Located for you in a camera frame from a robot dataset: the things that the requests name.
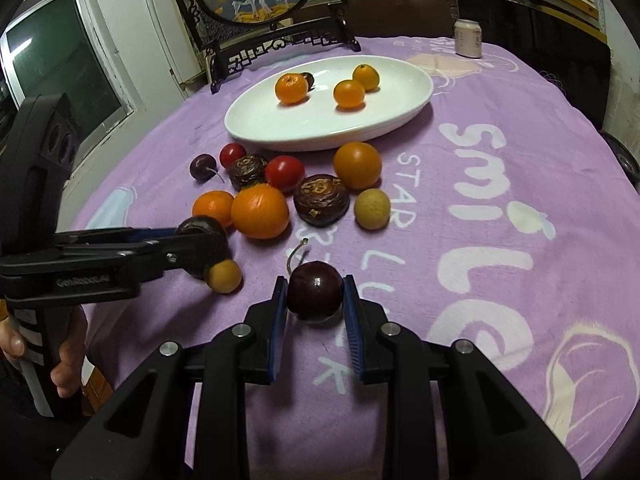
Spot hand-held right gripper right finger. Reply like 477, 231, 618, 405
341, 274, 583, 480

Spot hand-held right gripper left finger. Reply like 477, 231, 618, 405
50, 276, 290, 480

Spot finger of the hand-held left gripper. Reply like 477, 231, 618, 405
116, 232, 232, 282
52, 227, 182, 246

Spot dark purple round fruit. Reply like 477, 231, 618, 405
175, 215, 229, 242

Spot dark red cherry with stem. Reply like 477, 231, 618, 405
285, 240, 346, 325

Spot white oval plate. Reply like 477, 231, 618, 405
223, 55, 434, 153

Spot person's left hand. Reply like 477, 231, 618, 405
0, 305, 89, 401

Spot small yellow longan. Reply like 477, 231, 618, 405
207, 259, 243, 295

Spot small orange tangerine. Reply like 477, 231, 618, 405
192, 190, 236, 229

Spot large orange tangerine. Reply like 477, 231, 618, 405
230, 183, 291, 240

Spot purple printed blanket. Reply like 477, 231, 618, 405
70, 35, 640, 480

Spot small red tomato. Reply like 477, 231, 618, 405
219, 143, 247, 169

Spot window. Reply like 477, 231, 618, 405
0, 0, 137, 158

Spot large smooth orange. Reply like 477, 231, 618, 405
333, 141, 383, 191

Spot small orange kumquat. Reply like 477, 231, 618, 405
352, 63, 382, 92

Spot pale drink can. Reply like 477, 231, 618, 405
453, 18, 484, 60

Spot black wheel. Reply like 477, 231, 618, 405
599, 130, 640, 187

